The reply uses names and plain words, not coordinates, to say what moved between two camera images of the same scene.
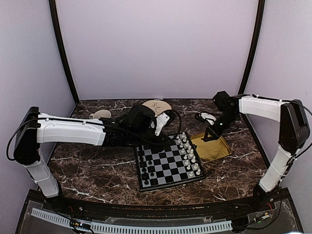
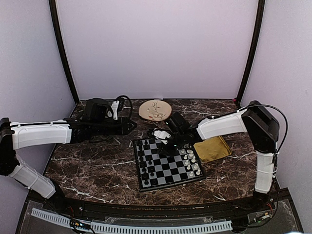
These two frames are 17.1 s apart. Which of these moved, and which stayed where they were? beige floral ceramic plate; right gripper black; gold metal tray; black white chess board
Moved: right gripper black
Stayed: beige floral ceramic plate; black white chess board; gold metal tray
